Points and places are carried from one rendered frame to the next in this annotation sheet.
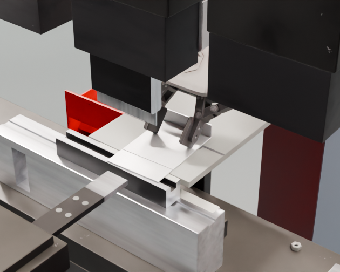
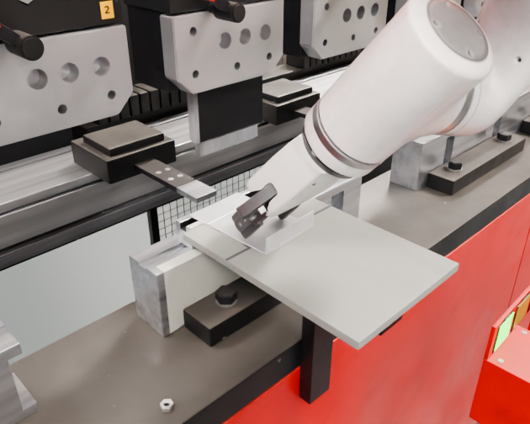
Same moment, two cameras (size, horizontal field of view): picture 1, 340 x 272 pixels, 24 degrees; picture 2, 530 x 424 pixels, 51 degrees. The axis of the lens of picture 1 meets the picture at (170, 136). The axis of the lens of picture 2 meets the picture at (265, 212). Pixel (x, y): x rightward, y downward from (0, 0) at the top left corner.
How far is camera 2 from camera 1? 1.18 m
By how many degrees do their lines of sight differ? 80
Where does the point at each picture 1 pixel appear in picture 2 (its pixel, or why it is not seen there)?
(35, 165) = not seen: hidden behind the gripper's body
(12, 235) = (120, 137)
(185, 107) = (342, 243)
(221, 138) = (262, 262)
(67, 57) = not seen: outside the picture
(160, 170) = (208, 217)
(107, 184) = (194, 188)
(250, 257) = (166, 362)
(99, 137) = not seen: hidden behind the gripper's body
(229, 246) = (192, 347)
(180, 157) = (227, 230)
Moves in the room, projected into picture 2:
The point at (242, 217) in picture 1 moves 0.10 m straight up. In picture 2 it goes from (241, 366) to (240, 298)
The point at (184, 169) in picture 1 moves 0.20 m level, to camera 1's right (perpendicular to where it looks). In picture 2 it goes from (206, 232) to (156, 349)
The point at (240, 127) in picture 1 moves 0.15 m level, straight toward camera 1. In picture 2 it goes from (288, 280) to (155, 261)
